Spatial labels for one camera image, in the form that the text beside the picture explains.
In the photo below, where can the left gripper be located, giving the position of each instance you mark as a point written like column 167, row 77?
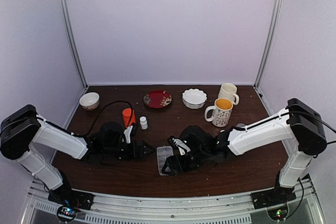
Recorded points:
column 134, row 156

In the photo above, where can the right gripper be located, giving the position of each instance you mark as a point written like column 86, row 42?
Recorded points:
column 181, row 167

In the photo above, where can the clear plastic pill organizer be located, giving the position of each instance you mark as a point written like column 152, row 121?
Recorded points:
column 162, row 153

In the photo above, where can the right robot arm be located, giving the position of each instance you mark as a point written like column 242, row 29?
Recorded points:
column 296, row 121

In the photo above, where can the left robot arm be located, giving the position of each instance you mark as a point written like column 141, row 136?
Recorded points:
column 24, row 128

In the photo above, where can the orange pill bottle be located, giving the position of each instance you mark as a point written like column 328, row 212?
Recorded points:
column 128, row 117

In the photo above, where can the red floral plate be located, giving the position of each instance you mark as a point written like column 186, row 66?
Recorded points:
column 157, row 99

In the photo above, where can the white scalloped bowl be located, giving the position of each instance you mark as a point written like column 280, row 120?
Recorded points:
column 194, row 98

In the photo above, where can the white floral mug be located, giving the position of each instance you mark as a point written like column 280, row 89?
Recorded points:
column 219, row 113

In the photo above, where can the white ceramic bowl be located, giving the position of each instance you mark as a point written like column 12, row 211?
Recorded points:
column 90, row 101

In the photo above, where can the cream ribbed mug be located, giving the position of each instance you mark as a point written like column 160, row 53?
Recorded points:
column 229, row 91

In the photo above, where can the left round circuit board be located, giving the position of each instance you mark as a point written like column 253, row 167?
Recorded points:
column 66, row 214

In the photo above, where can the round circuit board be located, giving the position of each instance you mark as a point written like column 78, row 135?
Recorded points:
column 278, row 214
column 66, row 214

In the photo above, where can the right round circuit board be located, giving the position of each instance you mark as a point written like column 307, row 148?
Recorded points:
column 278, row 214

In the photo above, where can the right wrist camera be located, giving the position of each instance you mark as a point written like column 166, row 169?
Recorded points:
column 179, row 145

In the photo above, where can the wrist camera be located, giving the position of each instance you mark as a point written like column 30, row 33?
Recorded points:
column 130, row 132
column 179, row 145

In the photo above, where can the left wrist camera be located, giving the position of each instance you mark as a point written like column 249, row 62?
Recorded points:
column 130, row 132

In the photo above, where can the front aluminium rail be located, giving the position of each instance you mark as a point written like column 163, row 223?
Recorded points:
column 234, row 208

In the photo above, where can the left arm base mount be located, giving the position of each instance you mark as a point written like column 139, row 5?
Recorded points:
column 66, row 196

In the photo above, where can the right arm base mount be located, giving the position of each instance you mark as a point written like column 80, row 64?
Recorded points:
column 274, row 196

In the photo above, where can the left aluminium frame post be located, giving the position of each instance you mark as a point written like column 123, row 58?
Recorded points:
column 72, row 43

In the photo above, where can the aluminium frame post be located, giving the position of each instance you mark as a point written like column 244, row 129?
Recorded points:
column 269, row 40
column 72, row 43

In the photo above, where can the right aluminium frame post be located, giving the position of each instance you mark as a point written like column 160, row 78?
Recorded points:
column 269, row 40

